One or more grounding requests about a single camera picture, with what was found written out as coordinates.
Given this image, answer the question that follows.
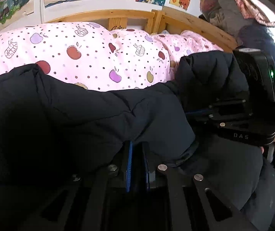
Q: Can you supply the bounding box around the large black jacket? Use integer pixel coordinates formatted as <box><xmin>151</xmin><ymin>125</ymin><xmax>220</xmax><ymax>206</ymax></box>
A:
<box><xmin>0</xmin><ymin>56</ymin><xmax>275</xmax><ymax>230</ymax></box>

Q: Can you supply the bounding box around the pink patterned folded blanket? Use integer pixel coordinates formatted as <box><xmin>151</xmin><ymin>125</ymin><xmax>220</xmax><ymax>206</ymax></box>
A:
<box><xmin>200</xmin><ymin>0</ymin><xmax>275</xmax><ymax>45</ymax></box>

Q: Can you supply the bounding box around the pink apple-print duvet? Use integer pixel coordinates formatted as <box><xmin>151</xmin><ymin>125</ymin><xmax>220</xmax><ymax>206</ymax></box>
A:
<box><xmin>0</xmin><ymin>22</ymin><xmax>219</xmax><ymax>91</ymax></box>

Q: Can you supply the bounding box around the wooden bed frame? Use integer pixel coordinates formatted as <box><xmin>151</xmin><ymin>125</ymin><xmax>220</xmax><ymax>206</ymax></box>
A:
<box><xmin>49</xmin><ymin>7</ymin><xmax>238</xmax><ymax>52</ymax></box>

